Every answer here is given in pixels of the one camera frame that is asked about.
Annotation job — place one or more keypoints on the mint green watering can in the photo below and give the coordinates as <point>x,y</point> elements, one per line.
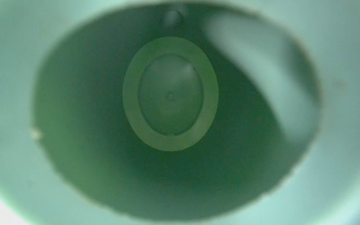
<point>181,112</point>

